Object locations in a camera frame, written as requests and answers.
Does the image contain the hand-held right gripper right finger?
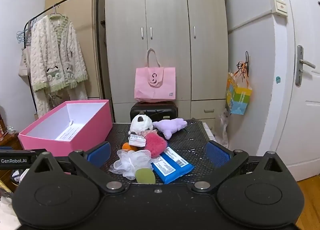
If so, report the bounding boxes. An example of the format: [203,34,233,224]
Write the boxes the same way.
[191,141,292,194]

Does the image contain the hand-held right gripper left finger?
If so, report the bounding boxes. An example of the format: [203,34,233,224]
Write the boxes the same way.
[30,141,127,194]

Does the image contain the pink cardboard box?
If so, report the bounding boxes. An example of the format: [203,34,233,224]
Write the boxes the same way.
[18,99,113,157]

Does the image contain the white mesh bath loofah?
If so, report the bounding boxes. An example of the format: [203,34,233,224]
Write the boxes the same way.
[109,149,153,180]

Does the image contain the blue wet wipes packet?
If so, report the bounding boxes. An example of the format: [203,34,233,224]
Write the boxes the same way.
[151,157,195,185]
[160,146,188,168]

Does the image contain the white and brown plush toy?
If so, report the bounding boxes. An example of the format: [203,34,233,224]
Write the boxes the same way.
[129,111,153,135]

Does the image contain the green powder puff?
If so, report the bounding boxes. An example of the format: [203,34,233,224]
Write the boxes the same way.
[135,168,156,184]

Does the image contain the purple plush toy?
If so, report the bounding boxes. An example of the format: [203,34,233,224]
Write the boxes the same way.
[152,118,188,140]

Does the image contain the pink fuzzy puff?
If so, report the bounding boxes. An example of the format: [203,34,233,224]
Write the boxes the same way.
[144,134,168,158]

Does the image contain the white plastic bag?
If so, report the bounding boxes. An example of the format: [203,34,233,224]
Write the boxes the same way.
[219,109,232,148]

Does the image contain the white printed label card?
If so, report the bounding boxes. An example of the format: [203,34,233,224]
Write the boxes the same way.
[128,134,147,147]

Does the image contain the white printed paper sheet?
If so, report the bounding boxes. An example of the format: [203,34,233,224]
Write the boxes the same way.
[55,119,76,142]

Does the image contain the colourful paper gift bag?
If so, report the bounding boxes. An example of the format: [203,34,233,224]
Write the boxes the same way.
[226,71,252,115]

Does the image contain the black stool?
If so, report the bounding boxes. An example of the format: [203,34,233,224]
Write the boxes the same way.
[130,101,178,123]

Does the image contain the pink tote bag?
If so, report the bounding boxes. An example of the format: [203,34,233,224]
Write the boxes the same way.
[134,48,176,103]

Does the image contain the white door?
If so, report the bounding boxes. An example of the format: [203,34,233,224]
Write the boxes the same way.
[264,0,320,182]

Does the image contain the beige canvas tote bag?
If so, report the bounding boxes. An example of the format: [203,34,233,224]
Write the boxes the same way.
[18,44,32,86]

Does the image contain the cream fluffy robe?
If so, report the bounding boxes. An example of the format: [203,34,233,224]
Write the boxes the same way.
[29,14,88,118]

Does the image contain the grey three-door wardrobe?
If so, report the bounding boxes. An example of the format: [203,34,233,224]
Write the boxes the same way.
[103,0,229,130]

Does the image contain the black metal clothes rack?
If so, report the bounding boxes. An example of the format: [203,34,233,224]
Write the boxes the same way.
[24,0,110,120]

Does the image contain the beige wooden cabinet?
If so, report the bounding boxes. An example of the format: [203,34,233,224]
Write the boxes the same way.
[45,0,112,101]

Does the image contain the orange and black hair ties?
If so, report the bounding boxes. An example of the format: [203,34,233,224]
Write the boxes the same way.
[236,51,250,82]

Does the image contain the metal door handle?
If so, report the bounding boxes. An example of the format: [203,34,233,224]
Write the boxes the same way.
[295,45,316,86]

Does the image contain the bunch of wire hangers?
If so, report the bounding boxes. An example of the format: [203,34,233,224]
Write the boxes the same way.
[16,28,32,45]

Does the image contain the white wall switch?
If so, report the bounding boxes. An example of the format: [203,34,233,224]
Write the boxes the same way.
[271,0,288,16]

